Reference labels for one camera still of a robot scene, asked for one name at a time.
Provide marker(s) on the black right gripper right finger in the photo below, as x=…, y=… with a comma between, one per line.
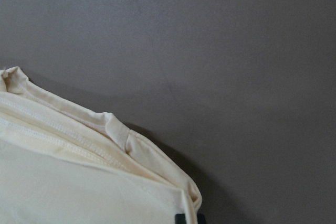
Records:
x=201, y=218

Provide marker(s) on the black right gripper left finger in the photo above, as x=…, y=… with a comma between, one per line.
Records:
x=180, y=219

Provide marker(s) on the cream long-sleeve printed shirt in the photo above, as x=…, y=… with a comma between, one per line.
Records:
x=63, y=163

